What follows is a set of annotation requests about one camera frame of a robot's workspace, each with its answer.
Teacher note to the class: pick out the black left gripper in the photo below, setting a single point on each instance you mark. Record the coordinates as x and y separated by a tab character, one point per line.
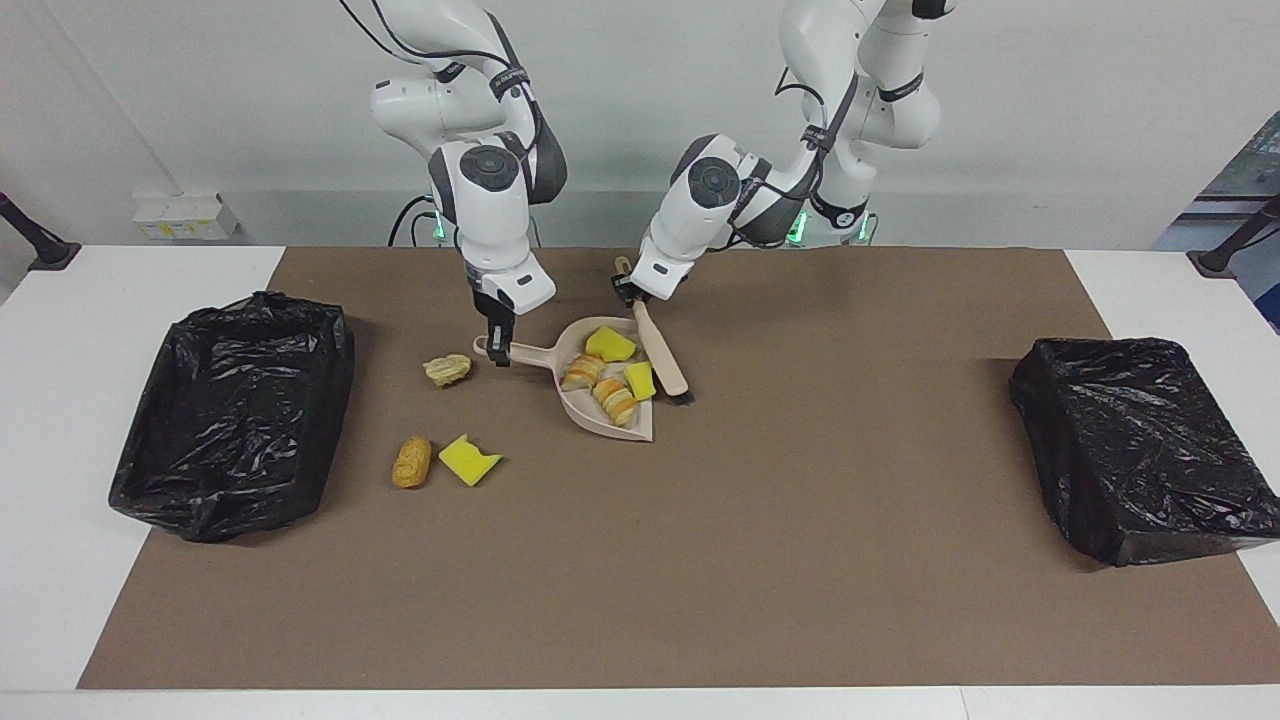
630	290

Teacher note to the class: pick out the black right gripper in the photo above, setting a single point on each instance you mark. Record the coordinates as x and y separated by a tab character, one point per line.
496	322

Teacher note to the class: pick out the beige plastic dustpan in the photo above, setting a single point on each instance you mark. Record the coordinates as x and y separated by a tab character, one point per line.
540	355

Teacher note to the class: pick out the pale layered pastry piece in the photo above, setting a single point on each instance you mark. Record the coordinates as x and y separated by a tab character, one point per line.
447	369

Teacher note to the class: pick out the wedge yellow sponge piece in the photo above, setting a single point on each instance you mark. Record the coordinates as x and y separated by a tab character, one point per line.
610	343

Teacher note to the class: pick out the beige hand brush black bristles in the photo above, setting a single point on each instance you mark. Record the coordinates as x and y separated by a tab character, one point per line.
662	355

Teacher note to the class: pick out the striped croissant piece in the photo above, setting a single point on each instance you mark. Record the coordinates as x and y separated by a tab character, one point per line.
615	402
582	371

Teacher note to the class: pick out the rounded yellow sponge piece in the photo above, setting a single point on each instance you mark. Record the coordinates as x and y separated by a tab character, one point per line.
640	380

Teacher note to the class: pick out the notched yellow sponge piece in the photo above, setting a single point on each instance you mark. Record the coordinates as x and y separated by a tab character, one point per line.
467	460

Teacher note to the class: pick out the brown bread roll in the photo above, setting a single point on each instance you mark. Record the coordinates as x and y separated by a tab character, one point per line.
411	462

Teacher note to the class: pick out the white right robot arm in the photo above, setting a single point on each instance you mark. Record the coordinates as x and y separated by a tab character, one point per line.
490	220

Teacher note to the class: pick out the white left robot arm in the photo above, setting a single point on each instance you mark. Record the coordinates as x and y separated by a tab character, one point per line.
690	220

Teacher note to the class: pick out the black bag lined bin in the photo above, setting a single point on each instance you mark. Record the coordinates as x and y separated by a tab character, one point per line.
230	420
1140	450

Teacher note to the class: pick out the brown table mat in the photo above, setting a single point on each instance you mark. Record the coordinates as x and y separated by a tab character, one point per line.
640	620

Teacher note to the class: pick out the black stand foot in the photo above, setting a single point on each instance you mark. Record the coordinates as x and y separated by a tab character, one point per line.
45	252
1220	260

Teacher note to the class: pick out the white wall socket box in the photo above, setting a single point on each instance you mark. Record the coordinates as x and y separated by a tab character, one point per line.
180	217

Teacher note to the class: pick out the blue background window frame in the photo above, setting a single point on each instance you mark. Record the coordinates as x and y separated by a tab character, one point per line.
1250	170

